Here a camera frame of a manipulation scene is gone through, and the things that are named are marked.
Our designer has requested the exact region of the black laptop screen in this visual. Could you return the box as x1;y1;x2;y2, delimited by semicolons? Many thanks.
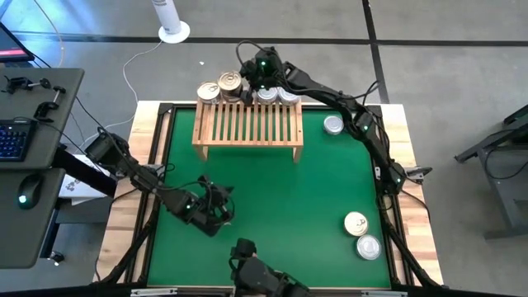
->
0;22;36;64

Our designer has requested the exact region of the black backlit keyboard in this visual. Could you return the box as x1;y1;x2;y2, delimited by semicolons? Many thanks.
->
0;118;36;163

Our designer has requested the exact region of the black desk clamp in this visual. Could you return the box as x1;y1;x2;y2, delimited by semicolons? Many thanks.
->
2;76;53;95
33;85;67;124

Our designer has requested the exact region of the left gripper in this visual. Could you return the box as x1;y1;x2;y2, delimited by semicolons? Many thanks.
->
193;177;236;237

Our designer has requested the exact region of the dark grey desk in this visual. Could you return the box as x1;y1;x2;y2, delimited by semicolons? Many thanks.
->
0;67;86;171
0;167;67;270

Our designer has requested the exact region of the thin pale floor cable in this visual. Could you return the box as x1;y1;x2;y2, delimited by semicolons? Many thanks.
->
32;0;65;69

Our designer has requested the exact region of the silver metal bracket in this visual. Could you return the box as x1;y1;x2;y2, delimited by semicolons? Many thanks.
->
361;290;408;297
130;288;178;297

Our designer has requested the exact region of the silver-lid green-label tuna can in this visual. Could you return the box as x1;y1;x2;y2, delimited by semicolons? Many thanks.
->
322;114;345;136
256;86;280;106
356;233;383;262
276;87;301;107

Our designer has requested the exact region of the wooden slatted shelf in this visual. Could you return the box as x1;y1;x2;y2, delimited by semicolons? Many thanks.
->
191;85;305;163

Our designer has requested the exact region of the green table mat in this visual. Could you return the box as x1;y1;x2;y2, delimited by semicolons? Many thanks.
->
146;107;392;289

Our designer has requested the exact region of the black desk support beam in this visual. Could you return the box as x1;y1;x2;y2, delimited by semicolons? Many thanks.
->
51;144;119;199

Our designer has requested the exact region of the dark grey cart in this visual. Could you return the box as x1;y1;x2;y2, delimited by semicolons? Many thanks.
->
454;105;528;240

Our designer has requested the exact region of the white tower fan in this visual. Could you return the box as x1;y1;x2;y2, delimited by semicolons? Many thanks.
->
150;0;191;45

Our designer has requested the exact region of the black computer mouse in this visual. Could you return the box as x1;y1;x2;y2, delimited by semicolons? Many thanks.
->
16;175;45;210

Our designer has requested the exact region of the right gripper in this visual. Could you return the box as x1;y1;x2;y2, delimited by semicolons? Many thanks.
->
241;57;281;107

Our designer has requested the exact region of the white printed box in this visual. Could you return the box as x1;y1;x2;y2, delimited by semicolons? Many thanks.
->
57;154;115;207

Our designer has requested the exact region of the white floor cable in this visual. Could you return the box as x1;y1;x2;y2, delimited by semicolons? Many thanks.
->
78;39;165;149

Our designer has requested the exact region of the black metal rig frame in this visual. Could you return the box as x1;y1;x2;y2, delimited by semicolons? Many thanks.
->
93;101;445;297

